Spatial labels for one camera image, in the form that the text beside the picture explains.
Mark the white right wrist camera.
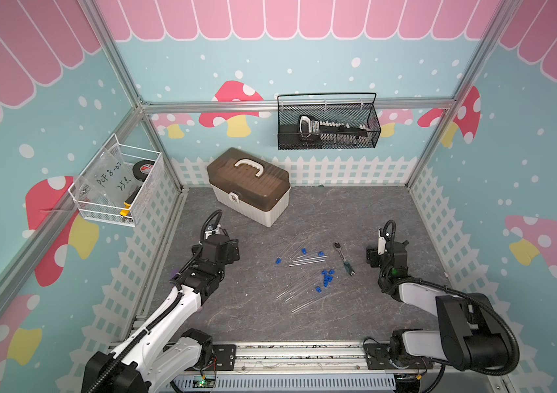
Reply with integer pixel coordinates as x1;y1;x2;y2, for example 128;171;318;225
378;228;388;255

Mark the yellow black utility knife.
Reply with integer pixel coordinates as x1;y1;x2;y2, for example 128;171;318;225
120;186;141;217

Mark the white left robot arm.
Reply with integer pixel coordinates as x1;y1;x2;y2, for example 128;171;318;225
81;234;240;392

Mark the green handled screwdriver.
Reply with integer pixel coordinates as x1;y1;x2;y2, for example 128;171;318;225
333;242;355;276

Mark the socket set in basket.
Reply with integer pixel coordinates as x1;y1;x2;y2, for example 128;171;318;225
297;115;372;146

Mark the clear and mesh wall bin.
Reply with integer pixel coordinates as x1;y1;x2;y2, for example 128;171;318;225
68;134;164;227

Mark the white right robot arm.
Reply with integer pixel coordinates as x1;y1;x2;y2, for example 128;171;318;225
366;242;521;376

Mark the black tape roll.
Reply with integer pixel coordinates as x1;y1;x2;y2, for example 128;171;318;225
132;160;155;182

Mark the black wire wall basket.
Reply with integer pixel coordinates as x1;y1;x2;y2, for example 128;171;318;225
276;93;381;150

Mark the aluminium front rail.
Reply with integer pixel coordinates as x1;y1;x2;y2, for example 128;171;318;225
96;341;510;379

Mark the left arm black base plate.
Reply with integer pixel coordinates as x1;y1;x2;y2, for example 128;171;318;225
197;344;237;372

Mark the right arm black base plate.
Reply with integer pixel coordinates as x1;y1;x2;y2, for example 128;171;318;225
362;342;433;373

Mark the white box with brown lid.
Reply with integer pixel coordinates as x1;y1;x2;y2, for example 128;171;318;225
207;147;291;228

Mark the test tube with blue stopper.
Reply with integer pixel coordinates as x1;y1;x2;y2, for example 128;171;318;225
278;237;306;260

